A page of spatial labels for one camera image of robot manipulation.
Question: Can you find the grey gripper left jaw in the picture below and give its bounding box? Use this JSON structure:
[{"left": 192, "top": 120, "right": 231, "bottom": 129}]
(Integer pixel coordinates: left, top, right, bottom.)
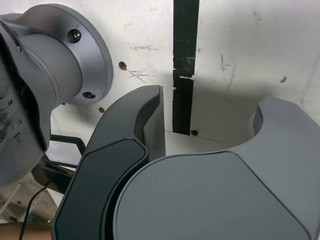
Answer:
[{"left": 51, "top": 84, "right": 167, "bottom": 240}]

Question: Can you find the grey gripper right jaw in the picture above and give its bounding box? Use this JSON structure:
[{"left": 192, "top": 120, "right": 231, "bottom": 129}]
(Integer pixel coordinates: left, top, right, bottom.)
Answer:
[{"left": 111, "top": 97, "right": 320, "bottom": 240}]

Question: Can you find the black tape strip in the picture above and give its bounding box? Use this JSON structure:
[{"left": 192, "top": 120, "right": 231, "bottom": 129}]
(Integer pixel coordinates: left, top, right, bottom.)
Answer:
[{"left": 171, "top": 0, "right": 201, "bottom": 136}]

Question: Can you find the black bracket frame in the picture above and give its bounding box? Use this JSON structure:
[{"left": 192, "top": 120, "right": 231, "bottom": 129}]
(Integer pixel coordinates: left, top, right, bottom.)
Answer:
[{"left": 32, "top": 133, "right": 87, "bottom": 195}]

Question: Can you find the thin black cable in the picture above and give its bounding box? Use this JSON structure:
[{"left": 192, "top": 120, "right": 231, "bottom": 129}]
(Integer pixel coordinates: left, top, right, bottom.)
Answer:
[{"left": 18, "top": 186, "right": 50, "bottom": 240}]

